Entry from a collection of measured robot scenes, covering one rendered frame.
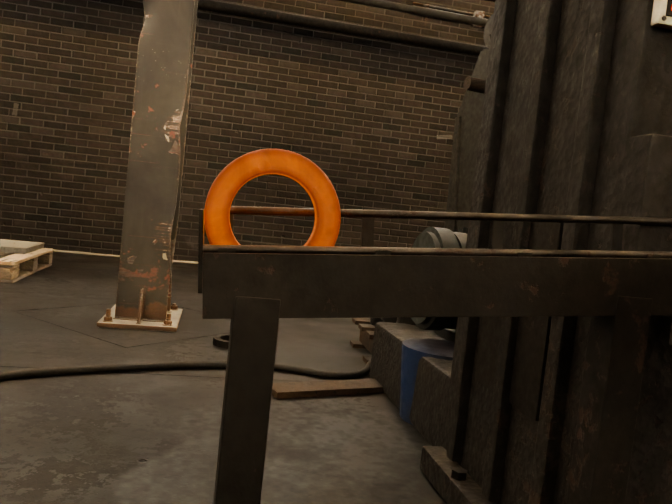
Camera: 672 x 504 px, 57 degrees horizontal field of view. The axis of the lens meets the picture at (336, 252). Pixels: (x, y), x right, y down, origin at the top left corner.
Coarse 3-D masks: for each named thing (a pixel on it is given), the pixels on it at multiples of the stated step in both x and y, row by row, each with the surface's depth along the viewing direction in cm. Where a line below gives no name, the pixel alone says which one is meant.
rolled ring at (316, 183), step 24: (240, 168) 81; (264, 168) 82; (288, 168) 82; (312, 168) 83; (216, 192) 81; (312, 192) 83; (216, 216) 81; (336, 216) 84; (216, 240) 81; (312, 240) 83
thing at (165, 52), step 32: (160, 0) 313; (192, 0) 316; (160, 32) 315; (192, 32) 346; (160, 64) 316; (160, 96) 317; (160, 128) 318; (128, 160) 317; (160, 160) 319; (128, 192) 318; (160, 192) 321; (128, 224) 319; (160, 224) 321; (128, 256) 320; (160, 256) 323; (128, 288) 321; (160, 288) 324; (128, 320) 321; (160, 320) 326
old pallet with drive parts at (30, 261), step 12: (0, 252) 462; (36, 252) 485; (48, 252) 512; (0, 264) 412; (12, 264) 414; (24, 264) 464; (36, 264) 475; (48, 264) 517; (0, 276) 412; (12, 276) 415; (24, 276) 443
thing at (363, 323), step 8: (352, 320) 333; (360, 320) 326; (368, 320) 329; (376, 320) 314; (384, 320) 291; (392, 320) 288; (400, 320) 269; (408, 320) 265; (360, 328) 311; (368, 328) 307; (360, 336) 332; (368, 336) 291; (352, 344) 326; (360, 344) 325; (368, 344) 312; (368, 360) 290
